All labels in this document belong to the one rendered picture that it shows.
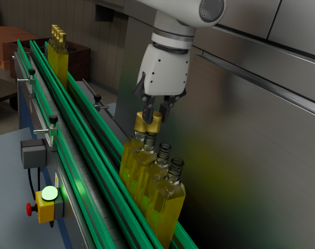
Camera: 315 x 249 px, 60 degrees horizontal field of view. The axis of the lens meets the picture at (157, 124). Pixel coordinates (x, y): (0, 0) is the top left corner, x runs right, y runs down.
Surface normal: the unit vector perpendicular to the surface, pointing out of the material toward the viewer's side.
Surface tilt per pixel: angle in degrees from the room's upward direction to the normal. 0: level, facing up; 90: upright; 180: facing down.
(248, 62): 90
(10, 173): 0
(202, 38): 90
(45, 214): 90
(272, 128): 90
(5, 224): 0
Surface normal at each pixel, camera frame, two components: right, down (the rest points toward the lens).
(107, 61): -0.58, 0.26
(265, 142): -0.85, 0.07
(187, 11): 0.16, 0.74
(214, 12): 0.42, 0.56
